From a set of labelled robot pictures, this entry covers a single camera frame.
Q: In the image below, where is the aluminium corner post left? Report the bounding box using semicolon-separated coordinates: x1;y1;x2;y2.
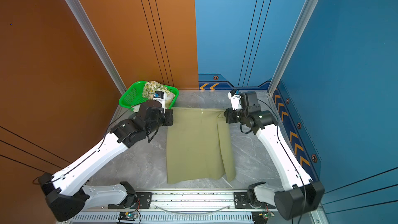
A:
65;0;127;94

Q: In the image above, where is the green plastic basket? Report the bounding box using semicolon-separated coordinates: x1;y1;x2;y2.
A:
119;81;179;109

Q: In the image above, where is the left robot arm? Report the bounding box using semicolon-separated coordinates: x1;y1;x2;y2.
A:
38;100;174;222

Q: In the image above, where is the right circuit board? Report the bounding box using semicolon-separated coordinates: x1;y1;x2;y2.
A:
251;212;275;224

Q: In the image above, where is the lemon print skirt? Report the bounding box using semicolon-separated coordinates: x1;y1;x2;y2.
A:
142;81;171;100

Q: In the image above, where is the circuit board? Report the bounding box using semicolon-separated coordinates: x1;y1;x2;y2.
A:
251;212;275;224
117;212;140;224

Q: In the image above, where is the pastel floral skirt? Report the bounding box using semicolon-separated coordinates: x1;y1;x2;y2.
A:
165;92;175;108

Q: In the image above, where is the left circuit board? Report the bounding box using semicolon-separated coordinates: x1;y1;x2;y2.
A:
117;212;140;224

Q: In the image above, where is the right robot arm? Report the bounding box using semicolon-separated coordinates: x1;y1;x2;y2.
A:
224;89;325;220

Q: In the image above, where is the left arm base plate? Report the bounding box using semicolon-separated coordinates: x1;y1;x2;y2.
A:
108;192;153;210

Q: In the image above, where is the aluminium corner post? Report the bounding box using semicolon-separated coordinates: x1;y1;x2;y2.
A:
267;0;319;96
65;0;127;94

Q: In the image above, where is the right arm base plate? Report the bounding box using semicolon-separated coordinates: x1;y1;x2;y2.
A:
233;191;257;209

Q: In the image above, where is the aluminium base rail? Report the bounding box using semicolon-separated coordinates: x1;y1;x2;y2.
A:
55;188;330;224

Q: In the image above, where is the aluminium corner post right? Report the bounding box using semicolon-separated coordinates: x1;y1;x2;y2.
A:
267;0;319;96

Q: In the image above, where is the olive green skirt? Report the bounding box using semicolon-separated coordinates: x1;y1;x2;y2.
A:
166;107;236;184

